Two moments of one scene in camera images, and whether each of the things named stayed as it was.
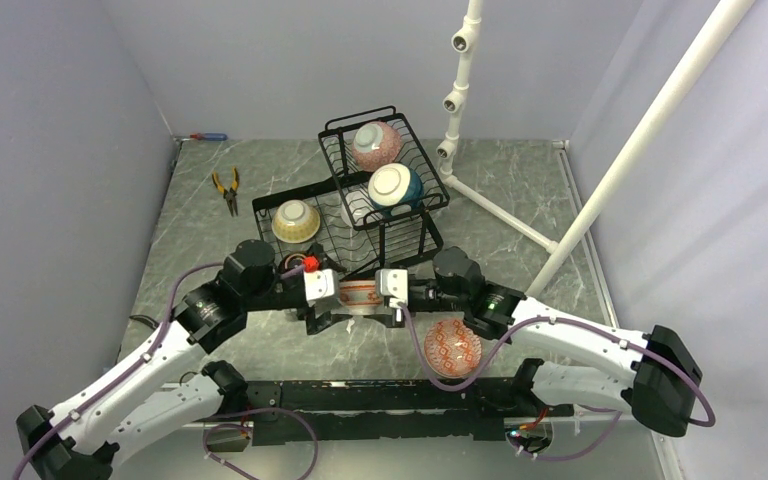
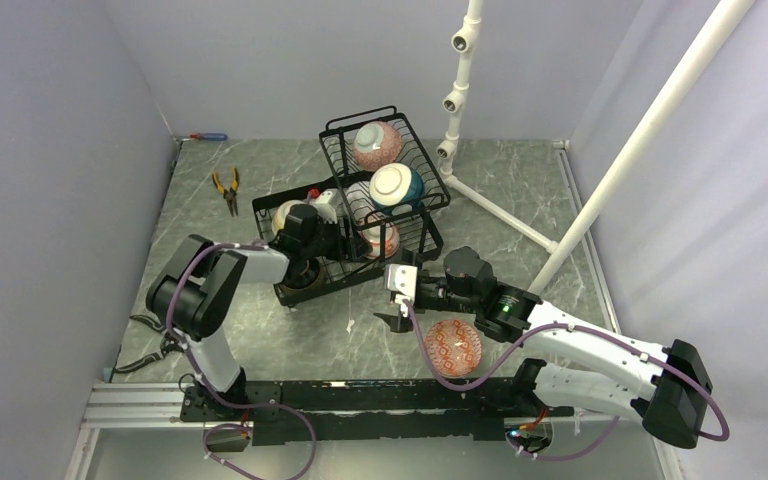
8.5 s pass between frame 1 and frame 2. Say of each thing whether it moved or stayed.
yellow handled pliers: stayed
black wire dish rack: stayed
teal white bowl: stayed
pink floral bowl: stayed
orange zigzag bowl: moved
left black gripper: moved
